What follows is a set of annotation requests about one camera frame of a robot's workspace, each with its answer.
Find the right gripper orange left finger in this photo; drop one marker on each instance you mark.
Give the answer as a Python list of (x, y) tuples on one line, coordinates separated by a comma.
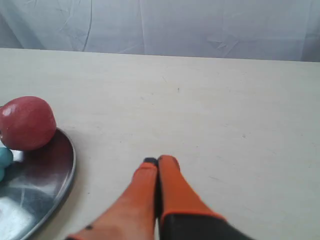
[(132, 216)]

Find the red apple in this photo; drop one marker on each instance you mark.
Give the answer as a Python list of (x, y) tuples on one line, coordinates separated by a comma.
[(26, 123)]

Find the round steel plate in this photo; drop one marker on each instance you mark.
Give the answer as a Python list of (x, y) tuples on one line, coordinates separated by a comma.
[(35, 185)]

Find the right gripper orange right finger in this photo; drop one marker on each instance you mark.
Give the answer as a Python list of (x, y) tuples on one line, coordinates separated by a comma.
[(184, 215)]

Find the teal toy bone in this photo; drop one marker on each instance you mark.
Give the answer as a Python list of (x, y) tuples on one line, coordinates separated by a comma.
[(6, 158)]

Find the white backdrop cloth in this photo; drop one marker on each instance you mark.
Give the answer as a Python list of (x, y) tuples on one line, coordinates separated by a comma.
[(242, 29)]

